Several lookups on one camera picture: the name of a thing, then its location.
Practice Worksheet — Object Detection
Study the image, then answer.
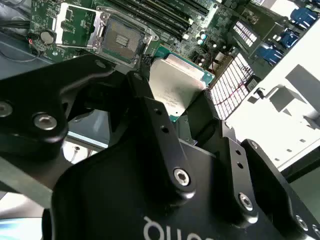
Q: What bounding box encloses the metal socket cover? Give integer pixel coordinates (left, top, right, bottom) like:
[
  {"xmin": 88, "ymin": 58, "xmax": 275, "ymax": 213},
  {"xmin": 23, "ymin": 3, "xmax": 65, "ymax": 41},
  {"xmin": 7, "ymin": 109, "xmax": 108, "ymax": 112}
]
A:
[{"xmin": 54, "ymin": 2, "xmax": 111, "ymax": 55}]

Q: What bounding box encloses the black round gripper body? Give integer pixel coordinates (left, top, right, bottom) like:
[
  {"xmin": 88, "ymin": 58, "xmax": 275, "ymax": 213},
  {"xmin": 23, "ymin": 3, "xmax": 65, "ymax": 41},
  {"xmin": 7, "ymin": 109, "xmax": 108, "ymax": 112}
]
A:
[{"xmin": 42, "ymin": 139, "xmax": 320, "ymax": 240}]

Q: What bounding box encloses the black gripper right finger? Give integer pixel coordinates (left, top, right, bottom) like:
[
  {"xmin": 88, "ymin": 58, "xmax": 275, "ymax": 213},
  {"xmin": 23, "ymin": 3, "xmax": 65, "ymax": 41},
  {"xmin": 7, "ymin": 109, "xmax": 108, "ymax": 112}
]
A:
[{"xmin": 187, "ymin": 89, "xmax": 310, "ymax": 238}]

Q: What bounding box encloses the silver CPU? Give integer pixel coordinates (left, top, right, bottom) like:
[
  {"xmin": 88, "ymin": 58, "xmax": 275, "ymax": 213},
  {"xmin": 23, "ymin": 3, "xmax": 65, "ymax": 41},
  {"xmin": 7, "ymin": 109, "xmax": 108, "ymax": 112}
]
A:
[{"xmin": 148, "ymin": 53, "xmax": 216, "ymax": 123}]

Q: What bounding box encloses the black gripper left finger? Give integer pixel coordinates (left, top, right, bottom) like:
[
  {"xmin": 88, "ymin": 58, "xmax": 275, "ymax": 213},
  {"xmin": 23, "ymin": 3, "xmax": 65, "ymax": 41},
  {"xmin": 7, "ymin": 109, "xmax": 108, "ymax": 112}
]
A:
[{"xmin": 0, "ymin": 54, "xmax": 197, "ymax": 208}]

